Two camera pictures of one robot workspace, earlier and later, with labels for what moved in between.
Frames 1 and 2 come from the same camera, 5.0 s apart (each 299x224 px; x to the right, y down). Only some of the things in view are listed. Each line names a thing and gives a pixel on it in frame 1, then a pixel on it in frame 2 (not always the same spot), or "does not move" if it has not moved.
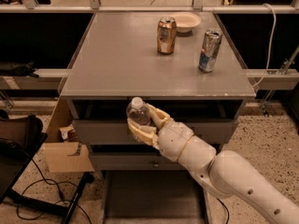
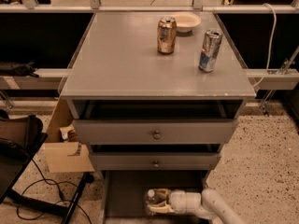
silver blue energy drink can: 210,49 does not move
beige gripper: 173,137 to 177,200
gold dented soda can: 166,35 does not move
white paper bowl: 185,21 does not move
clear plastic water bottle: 138,111 to 149,200
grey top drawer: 116,131 does not move
